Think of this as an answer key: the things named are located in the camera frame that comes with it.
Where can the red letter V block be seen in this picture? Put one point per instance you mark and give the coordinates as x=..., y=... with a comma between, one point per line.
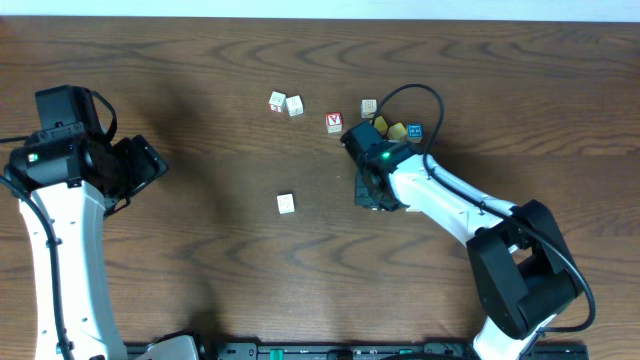
x=334, y=122

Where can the yellow block left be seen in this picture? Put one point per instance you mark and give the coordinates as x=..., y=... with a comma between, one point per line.
x=381, y=125

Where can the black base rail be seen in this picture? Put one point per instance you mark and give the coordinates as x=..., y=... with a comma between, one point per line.
x=429, y=350

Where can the yellow block right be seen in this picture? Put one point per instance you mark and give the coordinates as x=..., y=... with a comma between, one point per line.
x=397, y=132

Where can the white block beside red three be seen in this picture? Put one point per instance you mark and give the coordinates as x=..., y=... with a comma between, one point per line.
x=295, y=105

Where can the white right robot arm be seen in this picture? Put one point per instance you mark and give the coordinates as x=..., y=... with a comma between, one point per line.
x=523, y=271

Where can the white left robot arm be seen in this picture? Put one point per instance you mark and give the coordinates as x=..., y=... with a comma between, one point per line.
x=67, y=186

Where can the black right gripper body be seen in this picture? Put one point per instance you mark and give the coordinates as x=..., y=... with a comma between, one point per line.
x=366, y=196

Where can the blue block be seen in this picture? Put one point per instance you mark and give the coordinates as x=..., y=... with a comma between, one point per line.
x=414, y=133

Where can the yellow block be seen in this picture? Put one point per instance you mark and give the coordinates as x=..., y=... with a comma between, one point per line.
x=397, y=132
x=381, y=125

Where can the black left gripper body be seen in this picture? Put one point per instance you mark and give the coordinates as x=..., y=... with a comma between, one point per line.
x=127, y=168

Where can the white block red number three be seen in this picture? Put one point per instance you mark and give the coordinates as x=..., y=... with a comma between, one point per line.
x=277, y=102

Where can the white block letter B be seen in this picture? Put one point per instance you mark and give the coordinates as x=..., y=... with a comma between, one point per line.
x=368, y=108

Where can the white block table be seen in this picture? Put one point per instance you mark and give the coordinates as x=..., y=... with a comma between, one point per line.
x=285, y=203

